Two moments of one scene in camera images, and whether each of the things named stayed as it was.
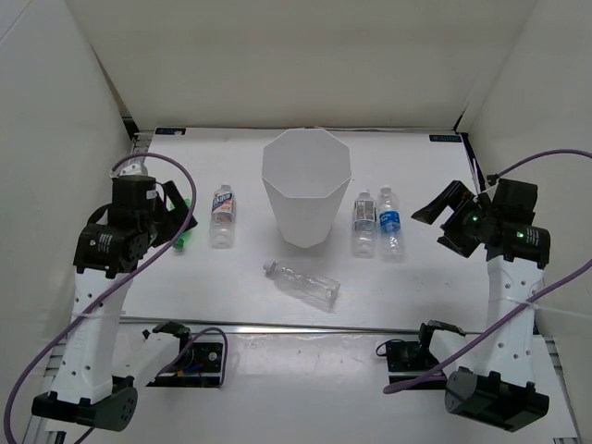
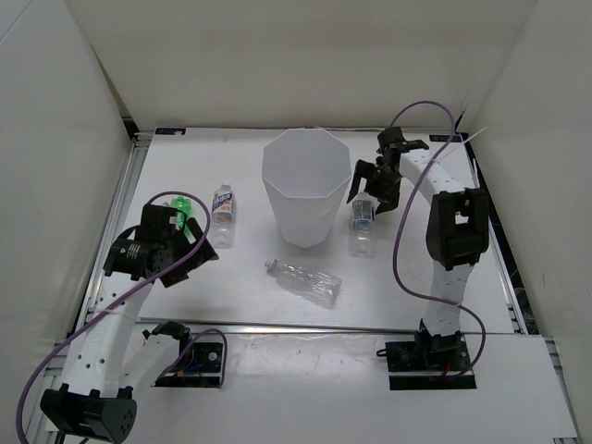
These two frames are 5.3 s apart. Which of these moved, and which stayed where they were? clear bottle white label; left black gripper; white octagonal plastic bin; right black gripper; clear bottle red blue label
Moved: left black gripper; right black gripper
Stayed: clear bottle white label; clear bottle red blue label; white octagonal plastic bin
